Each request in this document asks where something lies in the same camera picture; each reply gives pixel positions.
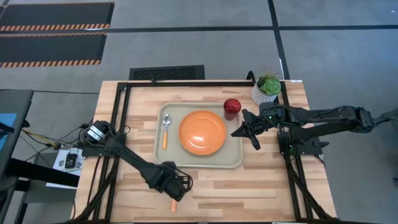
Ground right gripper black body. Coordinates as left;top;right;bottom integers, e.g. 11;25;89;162
241;104;282;133

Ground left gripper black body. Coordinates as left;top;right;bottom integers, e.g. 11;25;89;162
164;161;194;202

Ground red translucent cup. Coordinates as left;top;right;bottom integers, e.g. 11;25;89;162
223;98;242;121

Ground orange plate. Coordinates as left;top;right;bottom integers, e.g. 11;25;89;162
178;110;227;156

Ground spoon with orange handle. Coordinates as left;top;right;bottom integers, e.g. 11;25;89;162
162;113;172;151

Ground beige plastic tray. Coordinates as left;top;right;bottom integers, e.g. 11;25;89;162
153;102;244;169

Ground succulent in white patterned pot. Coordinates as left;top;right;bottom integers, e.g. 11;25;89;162
251;64;282;106

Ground black floor vent grille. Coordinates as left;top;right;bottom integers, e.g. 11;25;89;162
129;65;206;81

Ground small black electronic device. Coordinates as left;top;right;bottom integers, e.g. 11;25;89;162
64;152;78;169

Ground white paper sheet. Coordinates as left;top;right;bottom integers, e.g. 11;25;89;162
45;147;83;190

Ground dark office desk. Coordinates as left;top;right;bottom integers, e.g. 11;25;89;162
0;89;34;178

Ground black striped floor mat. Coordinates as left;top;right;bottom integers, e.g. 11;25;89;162
0;32;108;68
0;2;115;32

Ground yellow cable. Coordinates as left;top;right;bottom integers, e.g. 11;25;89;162
21;128;62;149

